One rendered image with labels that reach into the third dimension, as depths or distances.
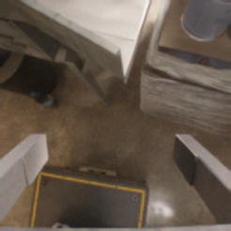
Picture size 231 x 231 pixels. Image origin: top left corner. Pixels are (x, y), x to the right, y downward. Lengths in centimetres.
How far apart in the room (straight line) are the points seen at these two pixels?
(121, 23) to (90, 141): 115
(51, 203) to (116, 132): 65
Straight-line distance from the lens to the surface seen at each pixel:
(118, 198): 107
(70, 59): 61
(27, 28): 52
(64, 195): 114
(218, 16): 25
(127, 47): 28
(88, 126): 137
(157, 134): 134
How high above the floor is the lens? 132
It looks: 81 degrees down
